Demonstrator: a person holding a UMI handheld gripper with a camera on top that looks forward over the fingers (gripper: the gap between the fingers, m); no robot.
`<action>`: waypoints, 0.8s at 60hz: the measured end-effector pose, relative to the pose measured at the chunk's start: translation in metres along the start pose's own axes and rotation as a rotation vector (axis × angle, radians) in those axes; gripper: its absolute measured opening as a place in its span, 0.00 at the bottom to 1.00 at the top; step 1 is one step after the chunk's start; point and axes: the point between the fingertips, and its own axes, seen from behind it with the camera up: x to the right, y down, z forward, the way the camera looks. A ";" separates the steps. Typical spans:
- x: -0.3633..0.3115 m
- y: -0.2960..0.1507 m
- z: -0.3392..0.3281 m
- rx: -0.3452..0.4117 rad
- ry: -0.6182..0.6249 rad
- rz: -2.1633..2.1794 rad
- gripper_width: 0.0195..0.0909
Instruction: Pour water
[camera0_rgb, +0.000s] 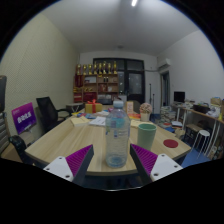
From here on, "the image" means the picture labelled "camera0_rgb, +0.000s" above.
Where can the pale green cup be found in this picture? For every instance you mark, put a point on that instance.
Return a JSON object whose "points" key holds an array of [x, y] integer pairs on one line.
{"points": [[146, 136]]}

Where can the ceiling tube light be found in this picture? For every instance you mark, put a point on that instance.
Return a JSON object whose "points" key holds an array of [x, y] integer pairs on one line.
{"points": [[134, 2]]}

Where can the long wooden side desk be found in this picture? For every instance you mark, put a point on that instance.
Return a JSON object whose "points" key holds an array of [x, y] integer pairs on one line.
{"points": [[203, 116]]}

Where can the yellow gift box red ribbon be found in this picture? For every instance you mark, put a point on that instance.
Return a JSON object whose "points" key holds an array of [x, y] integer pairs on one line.
{"points": [[93, 107]]}

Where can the black computer monitor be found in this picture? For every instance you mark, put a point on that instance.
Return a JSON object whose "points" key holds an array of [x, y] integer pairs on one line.
{"points": [[179, 96]]}

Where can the white book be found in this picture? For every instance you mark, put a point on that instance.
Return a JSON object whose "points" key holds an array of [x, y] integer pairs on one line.
{"points": [[98, 121]]}

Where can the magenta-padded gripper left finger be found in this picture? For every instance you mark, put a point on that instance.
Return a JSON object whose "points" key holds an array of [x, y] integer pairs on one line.
{"points": [[58, 166]]}

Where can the wooden shelf unit with trophies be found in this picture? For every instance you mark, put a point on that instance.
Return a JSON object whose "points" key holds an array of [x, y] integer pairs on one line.
{"points": [[96, 85]]}

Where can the white wall air conditioner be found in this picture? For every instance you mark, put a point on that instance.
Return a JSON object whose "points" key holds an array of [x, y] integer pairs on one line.
{"points": [[164, 64]]}

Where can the pale upright box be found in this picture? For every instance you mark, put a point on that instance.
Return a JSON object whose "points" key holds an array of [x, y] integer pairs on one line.
{"points": [[129, 107]]}

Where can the clear plastic water bottle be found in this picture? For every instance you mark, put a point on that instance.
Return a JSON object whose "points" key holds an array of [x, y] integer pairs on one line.
{"points": [[117, 136]]}

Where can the tan flat booklet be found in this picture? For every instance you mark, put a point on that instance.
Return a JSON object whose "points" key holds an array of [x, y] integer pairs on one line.
{"points": [[135, 123]]}

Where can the black tripod stand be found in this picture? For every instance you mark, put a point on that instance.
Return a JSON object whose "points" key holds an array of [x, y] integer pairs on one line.
{"points": [[151, 98]]}

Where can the piles of books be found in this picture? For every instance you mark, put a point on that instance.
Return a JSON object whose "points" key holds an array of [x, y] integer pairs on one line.
{"points": [[170, 118]]}

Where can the flat round red coaster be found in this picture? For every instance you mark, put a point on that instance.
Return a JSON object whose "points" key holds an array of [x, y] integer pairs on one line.
{"points": [[170, 143]]}

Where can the black printer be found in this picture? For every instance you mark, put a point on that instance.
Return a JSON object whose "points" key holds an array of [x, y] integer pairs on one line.
{"points": [[201, 108]]}

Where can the beige notebook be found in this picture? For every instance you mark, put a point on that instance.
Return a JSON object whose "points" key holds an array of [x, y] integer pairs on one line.
{"points": [[79, 121]]}

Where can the wooden stool dark frame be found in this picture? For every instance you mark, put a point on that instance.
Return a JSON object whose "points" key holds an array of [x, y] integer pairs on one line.
{"points": [[193, 128]]}

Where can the pink flowers in white pot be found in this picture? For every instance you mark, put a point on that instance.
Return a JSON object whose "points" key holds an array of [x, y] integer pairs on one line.
{"points": [[145, 111]]}

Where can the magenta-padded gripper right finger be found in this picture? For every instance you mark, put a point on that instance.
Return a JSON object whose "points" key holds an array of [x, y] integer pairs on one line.
{"points": [[165, 165]]}

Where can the purple sign board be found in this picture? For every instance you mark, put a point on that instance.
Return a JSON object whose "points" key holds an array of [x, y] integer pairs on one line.
{"points": [[24, 117]]}

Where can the orange book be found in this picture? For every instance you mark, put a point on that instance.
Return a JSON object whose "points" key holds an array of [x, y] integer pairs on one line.
{"points": [[134, 116]]}

